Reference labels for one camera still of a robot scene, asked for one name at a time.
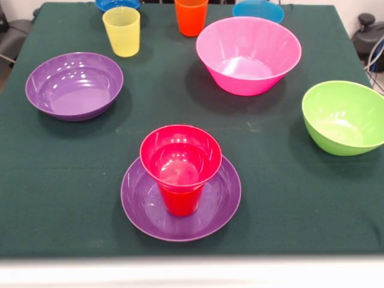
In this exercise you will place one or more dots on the small crimson plastic bowl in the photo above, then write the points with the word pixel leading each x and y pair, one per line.
pixel 180 159

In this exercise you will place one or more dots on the red plastic cup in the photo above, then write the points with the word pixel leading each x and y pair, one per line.
pixel 180 204

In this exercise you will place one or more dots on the purple plastic bowl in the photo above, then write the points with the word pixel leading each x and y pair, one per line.
pixel 75 90
pixel 219 207

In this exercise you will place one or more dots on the yellow plastic cup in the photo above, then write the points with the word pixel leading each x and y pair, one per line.
pixel 121 33

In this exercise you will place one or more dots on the large pink plastic bowl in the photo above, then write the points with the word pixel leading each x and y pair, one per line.
pixel 246 75

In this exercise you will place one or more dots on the dark green tablecloth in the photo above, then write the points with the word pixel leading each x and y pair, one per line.
pixel 75 180

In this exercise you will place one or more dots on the orange plastic cup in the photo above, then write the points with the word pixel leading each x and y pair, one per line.
pixel 192 21

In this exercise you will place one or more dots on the light blue plastic bowl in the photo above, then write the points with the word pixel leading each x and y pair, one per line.
pixel 258 10

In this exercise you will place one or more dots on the green plastic bowl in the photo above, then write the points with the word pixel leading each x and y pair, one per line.
pixel 342 123

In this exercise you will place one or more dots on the dark blue plastic bowl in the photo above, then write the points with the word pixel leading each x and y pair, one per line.
pixel 118 3

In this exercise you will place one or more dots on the grey pedestal foot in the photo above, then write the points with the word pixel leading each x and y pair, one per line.
pixel 15 36
pixel 367 33

